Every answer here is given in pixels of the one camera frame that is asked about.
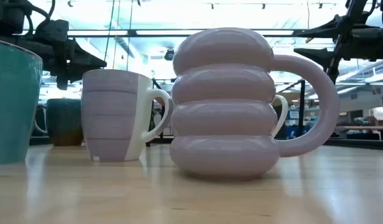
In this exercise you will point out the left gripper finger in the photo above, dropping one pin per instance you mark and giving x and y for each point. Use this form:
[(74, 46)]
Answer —
[(77, 74), (85, 62)]

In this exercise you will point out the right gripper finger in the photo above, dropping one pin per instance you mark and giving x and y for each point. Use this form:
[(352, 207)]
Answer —
[(322, 57), (328, 31)]

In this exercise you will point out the dark speckled stoneware mug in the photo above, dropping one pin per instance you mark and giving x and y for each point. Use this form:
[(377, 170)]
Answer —
[(65, 121)]

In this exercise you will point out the large teal mug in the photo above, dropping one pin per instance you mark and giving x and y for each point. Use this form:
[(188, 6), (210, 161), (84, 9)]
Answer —
[(13, 109)]

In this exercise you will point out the lilac ringed ceramic mug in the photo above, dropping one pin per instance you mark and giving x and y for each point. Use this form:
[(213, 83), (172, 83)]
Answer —
[(224, 118)]

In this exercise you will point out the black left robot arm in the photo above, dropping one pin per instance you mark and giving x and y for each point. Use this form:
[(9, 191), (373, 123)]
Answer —
[(4, 12)]

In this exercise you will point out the yellow hanging plug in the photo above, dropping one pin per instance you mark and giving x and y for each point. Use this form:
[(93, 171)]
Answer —
[(309, 40)]

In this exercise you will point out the wooden shelf riser black legs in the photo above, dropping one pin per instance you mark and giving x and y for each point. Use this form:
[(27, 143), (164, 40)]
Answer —
[(301, 109)]

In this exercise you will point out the blue storage bins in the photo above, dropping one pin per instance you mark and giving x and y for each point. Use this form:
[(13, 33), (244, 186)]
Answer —
[(292, 130)]

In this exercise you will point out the long wooden table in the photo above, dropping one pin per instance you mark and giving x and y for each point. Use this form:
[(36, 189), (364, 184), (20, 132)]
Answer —
[(359, 127)]

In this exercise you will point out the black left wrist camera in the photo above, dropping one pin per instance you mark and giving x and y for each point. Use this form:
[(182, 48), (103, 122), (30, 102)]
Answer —
[(52, 31)]

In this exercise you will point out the black ceiling camera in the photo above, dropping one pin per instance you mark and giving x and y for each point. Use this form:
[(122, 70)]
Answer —
[(169, 54)]

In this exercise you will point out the black aluminium table frame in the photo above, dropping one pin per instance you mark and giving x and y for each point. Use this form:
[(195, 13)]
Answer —
[(359, 143)]

